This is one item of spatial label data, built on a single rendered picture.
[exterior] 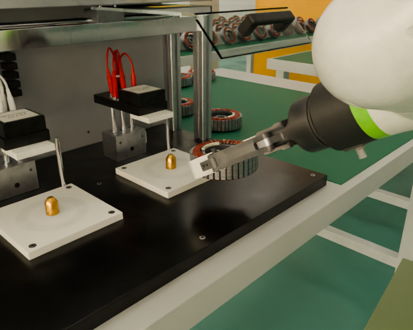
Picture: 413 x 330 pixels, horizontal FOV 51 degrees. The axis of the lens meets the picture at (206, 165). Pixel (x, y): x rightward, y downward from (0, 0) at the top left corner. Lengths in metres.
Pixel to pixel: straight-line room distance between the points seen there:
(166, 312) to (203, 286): 0.06
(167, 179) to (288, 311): 1.02
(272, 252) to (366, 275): 1.28
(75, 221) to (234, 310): 1.08
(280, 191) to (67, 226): 0.36
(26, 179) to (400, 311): 0.60
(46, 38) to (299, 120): 0.41
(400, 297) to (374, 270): 1.38
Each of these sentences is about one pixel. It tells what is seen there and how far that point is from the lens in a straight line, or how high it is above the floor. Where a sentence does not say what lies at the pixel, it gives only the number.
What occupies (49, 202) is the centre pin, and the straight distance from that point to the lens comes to 0.68.
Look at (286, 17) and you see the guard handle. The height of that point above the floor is 1.05.
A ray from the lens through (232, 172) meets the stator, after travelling 0.67.
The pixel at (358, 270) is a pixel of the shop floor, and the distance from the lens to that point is 1.95.
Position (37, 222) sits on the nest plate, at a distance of 0.68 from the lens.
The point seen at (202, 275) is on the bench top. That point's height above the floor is 0.75.
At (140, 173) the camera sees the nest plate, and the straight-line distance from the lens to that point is 0.80.
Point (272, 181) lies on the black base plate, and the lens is 0.80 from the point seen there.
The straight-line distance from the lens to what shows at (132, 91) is 0.82.
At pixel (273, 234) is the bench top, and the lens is 0.68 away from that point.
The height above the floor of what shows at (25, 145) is 0.88.
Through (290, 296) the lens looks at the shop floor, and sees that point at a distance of 1.75.
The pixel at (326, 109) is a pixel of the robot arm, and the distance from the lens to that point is 0.53.
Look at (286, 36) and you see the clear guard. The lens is 0.77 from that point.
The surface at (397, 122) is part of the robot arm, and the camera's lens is 0.51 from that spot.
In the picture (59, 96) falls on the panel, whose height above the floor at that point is 0.89.
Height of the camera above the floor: 1.11
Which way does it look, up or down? 23 degrees down
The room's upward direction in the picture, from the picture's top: straight up
